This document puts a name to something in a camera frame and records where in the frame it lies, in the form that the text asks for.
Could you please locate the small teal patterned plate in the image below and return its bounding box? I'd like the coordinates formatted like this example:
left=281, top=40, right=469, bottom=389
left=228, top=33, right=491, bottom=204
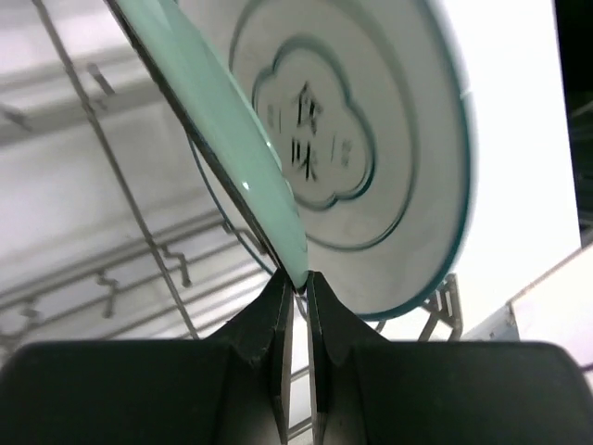
left=107, top=1, right=309, bottom=293

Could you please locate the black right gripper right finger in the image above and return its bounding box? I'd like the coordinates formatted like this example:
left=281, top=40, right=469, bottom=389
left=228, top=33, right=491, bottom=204
left=307, top=272, right=592, bottom=444

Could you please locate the grey wire dish rack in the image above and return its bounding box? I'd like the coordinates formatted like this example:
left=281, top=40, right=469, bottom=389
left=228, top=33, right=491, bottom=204
left=0, top=0, right=464, bottom=445

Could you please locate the large white plate blue rim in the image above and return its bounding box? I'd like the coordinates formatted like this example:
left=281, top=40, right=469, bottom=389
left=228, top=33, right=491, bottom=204
left=181, top=1, right=474, bottom=321

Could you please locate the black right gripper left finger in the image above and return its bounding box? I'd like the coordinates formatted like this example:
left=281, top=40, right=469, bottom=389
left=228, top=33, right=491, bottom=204
left=1, top=272, right=293, bottom=444

